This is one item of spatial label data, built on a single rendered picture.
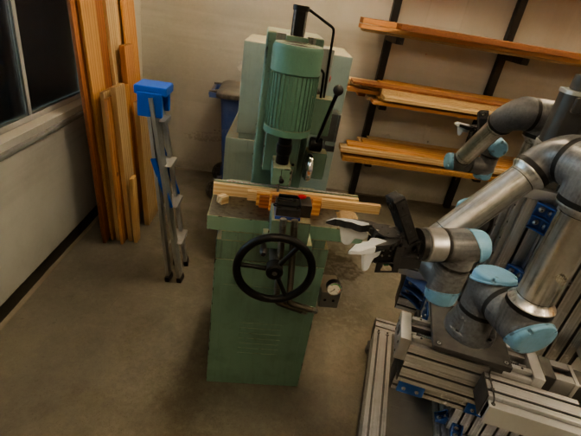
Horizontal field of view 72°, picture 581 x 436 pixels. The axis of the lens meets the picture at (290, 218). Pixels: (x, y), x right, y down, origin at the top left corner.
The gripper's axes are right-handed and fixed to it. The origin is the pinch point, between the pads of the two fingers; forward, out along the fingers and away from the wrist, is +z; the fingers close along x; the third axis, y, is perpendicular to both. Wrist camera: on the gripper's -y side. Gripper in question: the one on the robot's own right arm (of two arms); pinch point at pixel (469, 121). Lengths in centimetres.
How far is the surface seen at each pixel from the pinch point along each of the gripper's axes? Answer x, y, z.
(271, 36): -96, -40, -33
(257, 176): -102, 17, -33
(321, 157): -75, 8, -34
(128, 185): -195, 57, 42
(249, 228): -102, 24, -68
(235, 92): -132, 11, 116
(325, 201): -73, 21, -50
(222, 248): -113, 33, -68
